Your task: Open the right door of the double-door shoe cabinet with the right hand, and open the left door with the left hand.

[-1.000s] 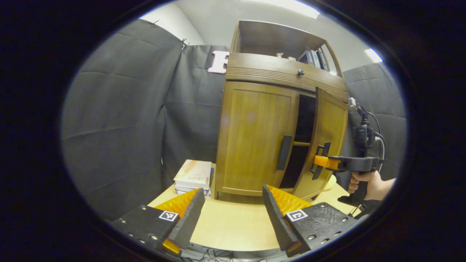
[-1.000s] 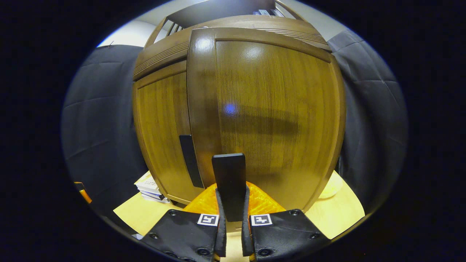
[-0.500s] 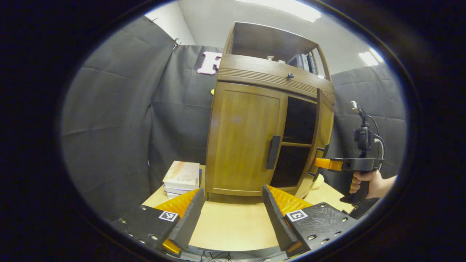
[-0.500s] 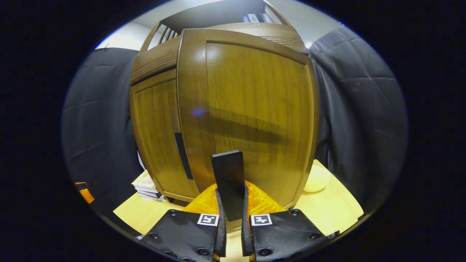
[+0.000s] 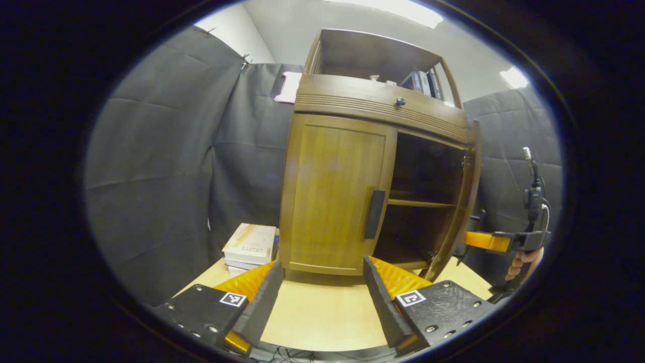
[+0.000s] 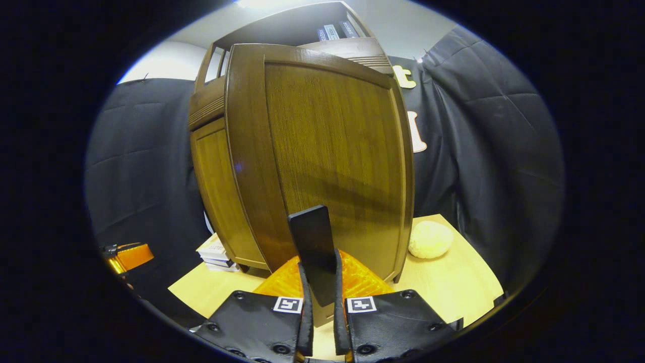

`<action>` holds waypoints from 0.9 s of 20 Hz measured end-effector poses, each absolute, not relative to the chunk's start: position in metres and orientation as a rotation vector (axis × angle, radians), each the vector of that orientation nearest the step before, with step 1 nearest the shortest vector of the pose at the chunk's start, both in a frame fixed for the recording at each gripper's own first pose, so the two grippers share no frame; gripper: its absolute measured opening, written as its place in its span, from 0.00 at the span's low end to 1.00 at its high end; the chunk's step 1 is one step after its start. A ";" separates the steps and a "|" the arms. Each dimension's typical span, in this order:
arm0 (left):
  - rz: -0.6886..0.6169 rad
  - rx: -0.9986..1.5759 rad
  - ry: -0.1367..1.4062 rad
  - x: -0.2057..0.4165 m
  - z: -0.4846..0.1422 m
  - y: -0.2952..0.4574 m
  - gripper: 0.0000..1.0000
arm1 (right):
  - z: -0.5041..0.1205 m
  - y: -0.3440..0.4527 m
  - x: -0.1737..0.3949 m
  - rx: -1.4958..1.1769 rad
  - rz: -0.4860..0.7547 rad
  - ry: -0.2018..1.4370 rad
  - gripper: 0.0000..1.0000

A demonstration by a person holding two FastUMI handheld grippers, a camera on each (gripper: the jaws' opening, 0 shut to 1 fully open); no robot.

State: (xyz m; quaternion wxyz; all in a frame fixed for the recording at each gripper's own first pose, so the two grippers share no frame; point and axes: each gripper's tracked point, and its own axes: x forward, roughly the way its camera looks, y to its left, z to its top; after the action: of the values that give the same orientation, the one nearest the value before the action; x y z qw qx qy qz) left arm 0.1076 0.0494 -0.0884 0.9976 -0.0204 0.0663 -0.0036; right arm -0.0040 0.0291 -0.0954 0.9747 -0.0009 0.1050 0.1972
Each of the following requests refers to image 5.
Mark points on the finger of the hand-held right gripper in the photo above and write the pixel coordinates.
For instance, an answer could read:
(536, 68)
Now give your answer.
(486, 241)

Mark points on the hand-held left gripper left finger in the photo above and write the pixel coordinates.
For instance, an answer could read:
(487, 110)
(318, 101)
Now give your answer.
(264, 307)

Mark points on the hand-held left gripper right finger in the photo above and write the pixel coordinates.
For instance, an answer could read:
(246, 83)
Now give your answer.
(383, 307)

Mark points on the wooden cabinet door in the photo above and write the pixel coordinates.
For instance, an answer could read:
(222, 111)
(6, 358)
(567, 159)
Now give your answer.
(332, 196)
(461, 212)

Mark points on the wooden double-door shoe cabinet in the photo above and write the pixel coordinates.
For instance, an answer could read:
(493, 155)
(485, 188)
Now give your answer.
(363, 50)

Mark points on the cream cover book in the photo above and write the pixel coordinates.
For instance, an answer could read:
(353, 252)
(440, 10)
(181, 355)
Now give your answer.
(251, 243)

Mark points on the wooden inner shelf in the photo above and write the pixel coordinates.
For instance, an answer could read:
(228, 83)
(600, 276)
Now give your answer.
(421, 203)

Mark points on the small ceiling light panel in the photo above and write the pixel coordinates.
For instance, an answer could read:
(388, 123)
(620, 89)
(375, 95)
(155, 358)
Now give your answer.
(514, 78)

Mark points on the light blue spine book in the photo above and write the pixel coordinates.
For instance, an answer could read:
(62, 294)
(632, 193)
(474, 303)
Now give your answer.
(426, 84)

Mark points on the grey spine book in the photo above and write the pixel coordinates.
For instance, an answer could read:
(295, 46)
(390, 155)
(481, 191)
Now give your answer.
(410, 81)

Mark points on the wooden ribbed drawer front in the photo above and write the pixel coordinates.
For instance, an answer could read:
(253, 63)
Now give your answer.
(352, 96)

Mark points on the large ceiling light panel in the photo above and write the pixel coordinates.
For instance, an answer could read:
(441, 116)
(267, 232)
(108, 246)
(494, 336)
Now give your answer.
(398, 9)

